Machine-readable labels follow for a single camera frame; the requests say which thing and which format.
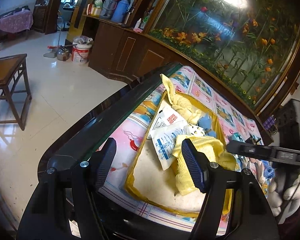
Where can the white foam box yellow tape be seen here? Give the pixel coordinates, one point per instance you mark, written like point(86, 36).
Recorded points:
point(155, 190)

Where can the glass panel with painted flowers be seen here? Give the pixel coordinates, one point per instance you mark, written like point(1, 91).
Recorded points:
point(227, 42)

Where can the blue plush toy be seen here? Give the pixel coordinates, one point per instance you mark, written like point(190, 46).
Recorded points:
point(205, 125)

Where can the green bottle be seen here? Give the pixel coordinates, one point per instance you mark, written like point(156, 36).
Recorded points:
point(145, 20)

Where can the metal kettle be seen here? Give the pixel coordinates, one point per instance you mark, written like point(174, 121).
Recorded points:
point(62, 53)

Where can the clear water jug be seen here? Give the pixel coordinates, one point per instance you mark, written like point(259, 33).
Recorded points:
point(107, 7)

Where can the yellow towel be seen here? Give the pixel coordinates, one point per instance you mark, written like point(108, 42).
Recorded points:
point(215, 152)
point(182, 102)

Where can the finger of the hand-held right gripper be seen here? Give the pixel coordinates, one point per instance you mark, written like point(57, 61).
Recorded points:
point(250, 150)

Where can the white bottle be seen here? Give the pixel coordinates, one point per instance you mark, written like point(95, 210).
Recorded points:
point(138, 23)

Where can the blue crumpled cloth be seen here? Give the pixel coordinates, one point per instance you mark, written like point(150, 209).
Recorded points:
point(268, 172)

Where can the black clip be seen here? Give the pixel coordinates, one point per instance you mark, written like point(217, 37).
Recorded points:
point(253, 140)

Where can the white packet with blue print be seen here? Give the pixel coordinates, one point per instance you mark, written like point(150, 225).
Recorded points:
point(165, 145)

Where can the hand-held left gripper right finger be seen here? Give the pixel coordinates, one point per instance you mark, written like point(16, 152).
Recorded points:
point(192, 165)

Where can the blue thermos jug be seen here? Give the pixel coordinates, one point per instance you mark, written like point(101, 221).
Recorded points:
point(120, 11)

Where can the white plastic bucket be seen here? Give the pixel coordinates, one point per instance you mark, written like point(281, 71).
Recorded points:
point(81, 53)

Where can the green packet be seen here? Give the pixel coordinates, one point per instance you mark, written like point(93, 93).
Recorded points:
point(98, 1)

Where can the metal flask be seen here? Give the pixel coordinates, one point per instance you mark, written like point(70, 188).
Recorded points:
point(128, 16)

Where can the mop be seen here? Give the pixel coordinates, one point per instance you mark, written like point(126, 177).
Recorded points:
point(55, 37)

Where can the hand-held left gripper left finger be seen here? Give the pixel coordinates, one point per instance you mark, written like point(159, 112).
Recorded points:
point(105, 162)

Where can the white bag with red print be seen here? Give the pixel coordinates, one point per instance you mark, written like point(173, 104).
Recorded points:
point(168, 120)

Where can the purple bottles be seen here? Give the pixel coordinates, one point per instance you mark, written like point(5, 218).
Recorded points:
point(270, 123)

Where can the table with purple cloth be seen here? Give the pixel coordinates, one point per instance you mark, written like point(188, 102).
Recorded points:
point(15, 22)

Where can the wooden chair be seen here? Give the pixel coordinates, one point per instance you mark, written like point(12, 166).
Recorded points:
point(7, 75)

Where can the dark wooden cabinet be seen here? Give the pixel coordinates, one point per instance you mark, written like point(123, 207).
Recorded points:
point(130, 50)

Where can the black mesh basket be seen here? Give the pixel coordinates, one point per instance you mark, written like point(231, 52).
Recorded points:
point(287, 117)

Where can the red and white box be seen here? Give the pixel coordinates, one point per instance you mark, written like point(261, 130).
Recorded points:
point(93, 10)

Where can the person's right hand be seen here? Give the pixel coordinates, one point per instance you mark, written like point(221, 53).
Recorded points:
point(291, 192)

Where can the white polka dot cloth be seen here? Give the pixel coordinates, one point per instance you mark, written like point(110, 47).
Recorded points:
point(196, 130)

